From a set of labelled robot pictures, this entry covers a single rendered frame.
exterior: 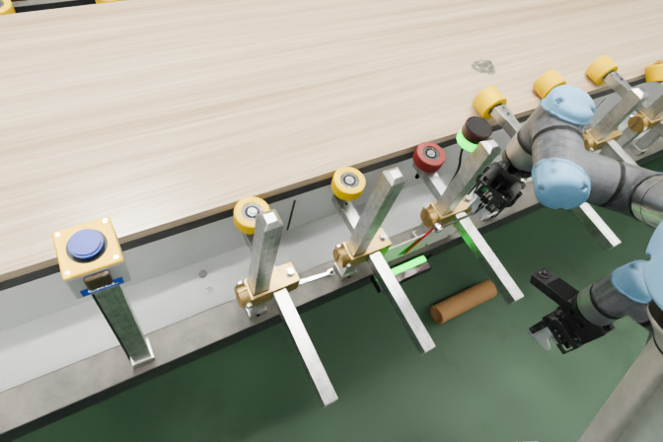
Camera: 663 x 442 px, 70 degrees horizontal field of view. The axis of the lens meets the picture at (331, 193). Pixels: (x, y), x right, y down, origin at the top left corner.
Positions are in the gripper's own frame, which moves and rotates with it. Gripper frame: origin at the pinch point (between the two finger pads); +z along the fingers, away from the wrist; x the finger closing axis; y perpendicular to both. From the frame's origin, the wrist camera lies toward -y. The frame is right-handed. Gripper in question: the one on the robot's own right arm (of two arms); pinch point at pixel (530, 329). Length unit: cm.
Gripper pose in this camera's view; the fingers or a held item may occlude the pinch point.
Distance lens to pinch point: 123.0
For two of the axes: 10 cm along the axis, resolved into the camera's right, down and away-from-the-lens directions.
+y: 4.5, 7.9, -4.1
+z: -2.0, 5.4, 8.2
